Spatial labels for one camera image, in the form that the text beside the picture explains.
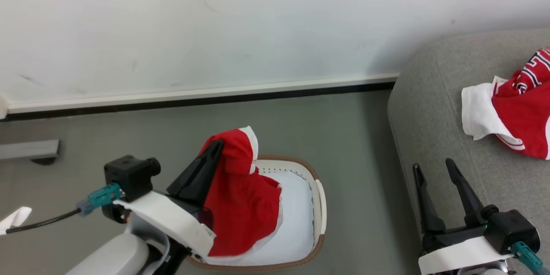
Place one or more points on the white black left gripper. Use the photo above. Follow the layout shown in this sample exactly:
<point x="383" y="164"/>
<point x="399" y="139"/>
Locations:
<point x="172" y="219"/>

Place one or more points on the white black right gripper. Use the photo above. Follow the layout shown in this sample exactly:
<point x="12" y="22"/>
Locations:
<point x="459" y="253"/>

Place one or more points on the red shorts with white trim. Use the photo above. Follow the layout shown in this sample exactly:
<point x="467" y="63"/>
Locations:
<point x="240" y="206"/>

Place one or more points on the red and white sports jersey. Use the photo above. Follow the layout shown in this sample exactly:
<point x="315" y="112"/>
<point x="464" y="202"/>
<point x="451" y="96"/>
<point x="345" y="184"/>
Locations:
<point x="522" y="111"/>

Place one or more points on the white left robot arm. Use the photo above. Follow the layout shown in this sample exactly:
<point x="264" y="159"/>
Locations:
<point x="114" y="253"/>

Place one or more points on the grey fabric sofa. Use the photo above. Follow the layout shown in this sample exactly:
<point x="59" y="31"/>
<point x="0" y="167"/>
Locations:
<point x="429" y="107"/>

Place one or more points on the white cloth in basket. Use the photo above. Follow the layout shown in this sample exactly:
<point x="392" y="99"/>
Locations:
<point x="296" y="223"/>

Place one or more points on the white laundry basket brown rim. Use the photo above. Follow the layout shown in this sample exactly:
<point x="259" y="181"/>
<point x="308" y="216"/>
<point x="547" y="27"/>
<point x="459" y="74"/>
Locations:
<point x="320" y="206"/>

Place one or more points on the black caster wheel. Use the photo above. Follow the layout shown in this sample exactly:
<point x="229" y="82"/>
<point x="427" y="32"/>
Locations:
<point x="43" y="161"/>

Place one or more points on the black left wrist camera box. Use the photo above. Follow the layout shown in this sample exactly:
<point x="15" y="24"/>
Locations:
<point x="129" y="176"/>

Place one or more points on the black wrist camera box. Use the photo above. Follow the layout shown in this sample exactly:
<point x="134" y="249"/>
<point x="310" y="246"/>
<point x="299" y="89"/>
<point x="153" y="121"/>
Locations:
<point x="129" y="176"/>
<point x="513" y="230"/>

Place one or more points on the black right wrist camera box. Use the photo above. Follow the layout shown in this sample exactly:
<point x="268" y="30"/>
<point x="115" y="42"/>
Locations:
<point x="513" y="230"/>

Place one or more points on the white wall baseboard strip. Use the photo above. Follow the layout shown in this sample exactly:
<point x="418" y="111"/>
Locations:
<point x="202" y="93"/>

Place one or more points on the white wall power adapter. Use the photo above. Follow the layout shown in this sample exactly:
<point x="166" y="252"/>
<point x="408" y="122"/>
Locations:
<point x="2" y="106"/>

